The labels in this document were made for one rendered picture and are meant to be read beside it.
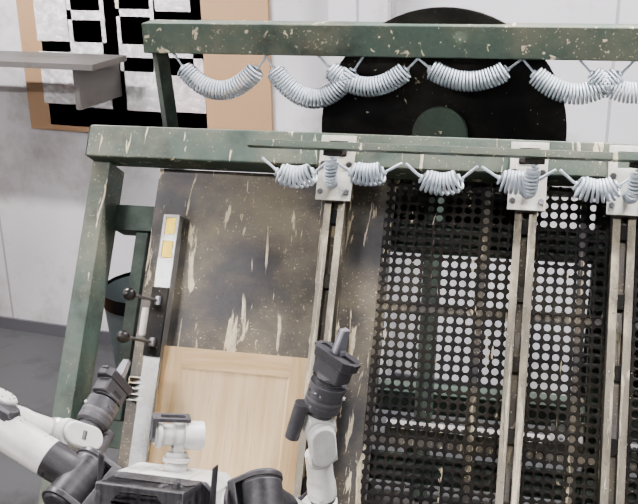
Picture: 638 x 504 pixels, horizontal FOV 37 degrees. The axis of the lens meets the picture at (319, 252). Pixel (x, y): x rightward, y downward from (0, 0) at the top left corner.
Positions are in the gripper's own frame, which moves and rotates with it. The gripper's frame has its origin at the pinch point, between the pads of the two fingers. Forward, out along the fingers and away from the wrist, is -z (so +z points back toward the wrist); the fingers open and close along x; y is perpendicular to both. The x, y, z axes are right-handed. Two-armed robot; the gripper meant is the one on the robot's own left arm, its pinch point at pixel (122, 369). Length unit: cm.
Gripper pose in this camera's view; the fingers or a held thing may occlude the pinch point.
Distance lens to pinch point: 263.6
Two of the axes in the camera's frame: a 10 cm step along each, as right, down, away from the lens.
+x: 4.1, 6.9, 6.0
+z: -3.2, 7.3, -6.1
